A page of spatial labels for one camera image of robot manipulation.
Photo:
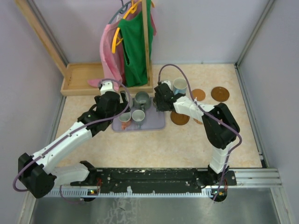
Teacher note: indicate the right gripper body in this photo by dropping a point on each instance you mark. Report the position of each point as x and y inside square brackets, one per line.
[160, 107]

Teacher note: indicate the orange printed mug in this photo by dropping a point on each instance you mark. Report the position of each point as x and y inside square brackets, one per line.
[125, 120]

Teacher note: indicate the yellow hanger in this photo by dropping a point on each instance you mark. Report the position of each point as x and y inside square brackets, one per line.
[117, 40]

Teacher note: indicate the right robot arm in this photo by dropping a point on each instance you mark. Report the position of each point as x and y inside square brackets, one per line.
[220, 126]

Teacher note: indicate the aluminium frame rail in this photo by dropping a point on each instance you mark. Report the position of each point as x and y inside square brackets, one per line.
[233, 179]

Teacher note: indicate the leaning wooden beam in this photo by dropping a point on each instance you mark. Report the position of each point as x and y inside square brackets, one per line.
[40, 31]

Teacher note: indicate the pink shirt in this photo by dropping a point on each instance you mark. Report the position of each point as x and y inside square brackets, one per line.
[113, 64]

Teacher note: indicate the light blue mug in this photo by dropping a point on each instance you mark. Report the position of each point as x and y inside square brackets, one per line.
[179, 86]

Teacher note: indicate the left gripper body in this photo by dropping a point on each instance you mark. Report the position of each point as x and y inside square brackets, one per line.
[119, 109]

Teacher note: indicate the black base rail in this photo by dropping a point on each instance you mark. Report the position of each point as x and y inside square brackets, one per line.
[149, 180]

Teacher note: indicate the light wood coaster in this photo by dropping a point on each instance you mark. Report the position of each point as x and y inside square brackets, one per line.
[199, 94]

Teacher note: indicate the lavender plastic tray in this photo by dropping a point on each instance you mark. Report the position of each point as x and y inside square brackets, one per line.
[154, 120]

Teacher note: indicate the grey blue printed mug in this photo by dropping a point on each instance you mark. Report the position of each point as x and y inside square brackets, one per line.
[138, 116]

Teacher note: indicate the dark green speckled mug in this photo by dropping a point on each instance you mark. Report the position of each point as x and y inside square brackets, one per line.
[142, 101]

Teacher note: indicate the green tank top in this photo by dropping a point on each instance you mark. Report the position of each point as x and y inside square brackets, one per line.
[134, 51]

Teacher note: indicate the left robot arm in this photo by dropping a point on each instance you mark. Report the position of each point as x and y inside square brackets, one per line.
[39, 172]

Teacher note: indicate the woven rattan coaster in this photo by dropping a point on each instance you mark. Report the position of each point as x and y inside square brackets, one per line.
[197, 121]

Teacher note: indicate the wooden rack base tray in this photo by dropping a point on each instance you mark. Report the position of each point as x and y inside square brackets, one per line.
[77, 75]

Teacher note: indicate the wooden rack post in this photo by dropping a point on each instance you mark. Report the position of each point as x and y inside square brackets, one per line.
[146, 41]

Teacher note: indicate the brown grooved coaster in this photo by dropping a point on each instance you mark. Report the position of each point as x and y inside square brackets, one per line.
[179, 119]
[220, 94]

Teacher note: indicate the small olive green cup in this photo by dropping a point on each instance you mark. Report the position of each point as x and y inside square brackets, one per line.
[154, 102]

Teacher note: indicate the grey blue hanger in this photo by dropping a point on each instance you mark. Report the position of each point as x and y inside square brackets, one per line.
[120, 12]

